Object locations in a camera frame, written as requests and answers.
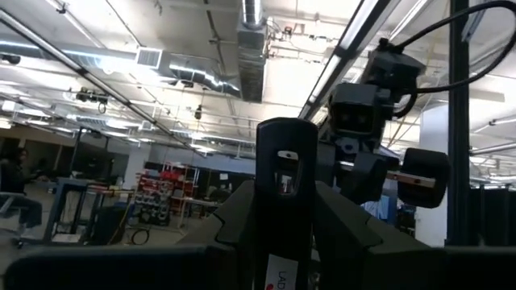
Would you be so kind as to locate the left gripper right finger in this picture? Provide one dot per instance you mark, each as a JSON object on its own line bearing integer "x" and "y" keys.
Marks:
{"x": 403, "y": 270}

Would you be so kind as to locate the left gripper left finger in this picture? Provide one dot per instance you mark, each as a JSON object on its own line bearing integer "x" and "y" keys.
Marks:
{"x": 121, "y": 270}

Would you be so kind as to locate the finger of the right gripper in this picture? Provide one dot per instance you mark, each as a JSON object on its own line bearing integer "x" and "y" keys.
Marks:
{"x": 369, "y": 177}
{"x": 427, "y": 161}

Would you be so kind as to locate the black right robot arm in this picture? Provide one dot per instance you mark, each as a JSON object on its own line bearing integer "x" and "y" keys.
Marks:
{"x": 393, "y": 68}

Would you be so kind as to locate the blue workbench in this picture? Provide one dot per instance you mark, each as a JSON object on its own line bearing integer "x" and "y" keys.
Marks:
{"x": 64, "y": 187}

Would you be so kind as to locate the shelf with red bins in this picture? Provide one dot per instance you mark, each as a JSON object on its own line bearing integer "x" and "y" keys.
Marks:
{"x": 169, "y": 177}

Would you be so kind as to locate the long ceiling light fixture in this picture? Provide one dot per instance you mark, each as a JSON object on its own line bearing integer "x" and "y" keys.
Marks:
{"x": 354, "y": 28}

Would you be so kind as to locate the person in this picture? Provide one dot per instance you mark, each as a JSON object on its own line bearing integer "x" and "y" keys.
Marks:
{"x": 14, "y": 177}

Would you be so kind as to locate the ceiling air vent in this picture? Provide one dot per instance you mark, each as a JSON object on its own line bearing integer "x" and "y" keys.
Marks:
{"x": 149, "y": 57}

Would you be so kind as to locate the black aluminium frame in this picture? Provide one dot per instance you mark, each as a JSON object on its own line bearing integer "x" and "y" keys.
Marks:
{"x": 458, "y": 121}

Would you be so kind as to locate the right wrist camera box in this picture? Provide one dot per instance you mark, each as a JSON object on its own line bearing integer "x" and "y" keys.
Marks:
{"x": 354, "y": 108}

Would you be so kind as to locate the rectangular ventilation duct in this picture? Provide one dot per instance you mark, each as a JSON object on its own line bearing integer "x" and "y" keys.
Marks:
{"x": 252, "y": 60}

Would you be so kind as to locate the round silver duct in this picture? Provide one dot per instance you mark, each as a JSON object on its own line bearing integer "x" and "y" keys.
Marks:
{"x": 201, "y": 78}

